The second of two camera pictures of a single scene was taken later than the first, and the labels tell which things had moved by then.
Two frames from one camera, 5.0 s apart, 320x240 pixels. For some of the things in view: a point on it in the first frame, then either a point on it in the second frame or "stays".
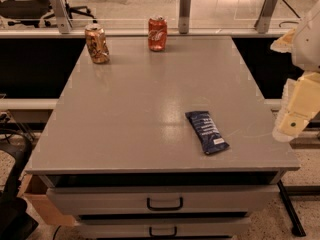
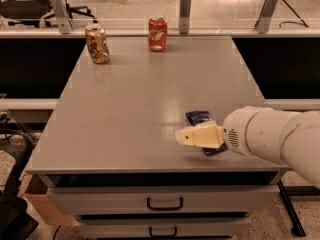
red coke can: x=157 y=34 stays
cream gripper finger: x=300 y=104 → x=208 y=134
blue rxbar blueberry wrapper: x=208 y=135 stays
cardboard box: x=35 y=189 stays
